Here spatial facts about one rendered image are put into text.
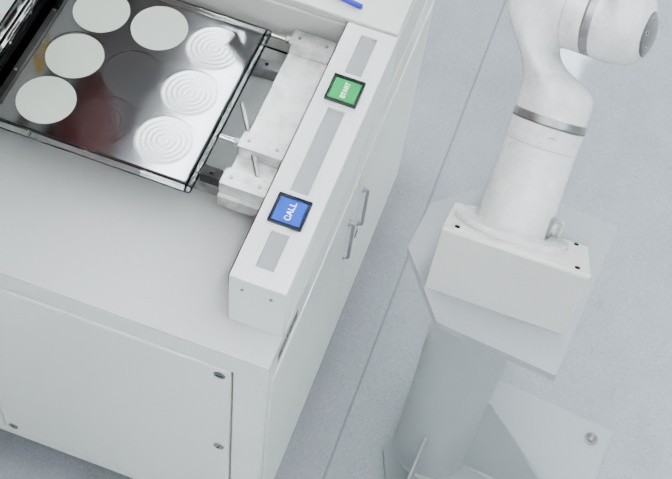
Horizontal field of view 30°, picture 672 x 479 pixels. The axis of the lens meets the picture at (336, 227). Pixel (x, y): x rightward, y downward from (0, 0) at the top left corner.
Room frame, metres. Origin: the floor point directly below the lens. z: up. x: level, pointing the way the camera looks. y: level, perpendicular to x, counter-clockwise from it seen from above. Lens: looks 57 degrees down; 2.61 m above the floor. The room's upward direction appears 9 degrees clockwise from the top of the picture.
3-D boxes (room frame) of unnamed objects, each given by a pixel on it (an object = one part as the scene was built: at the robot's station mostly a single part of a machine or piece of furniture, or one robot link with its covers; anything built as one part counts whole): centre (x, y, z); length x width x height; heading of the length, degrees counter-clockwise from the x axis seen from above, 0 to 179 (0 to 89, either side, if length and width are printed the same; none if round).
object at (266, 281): (1.19, 0.05, 0.89); 0.55 x 0.09 x 0.14; 168
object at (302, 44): (1.46, 0.09, 0.89); 0.08 x 0.03 x 0.03; 78
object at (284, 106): (1.30, 0.12, 0.87); 0.36 x 0.08 x 0.03; 168
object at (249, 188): (1.14, 0.16, 0.89); 0.08 x 0.03 x 0.03; 78
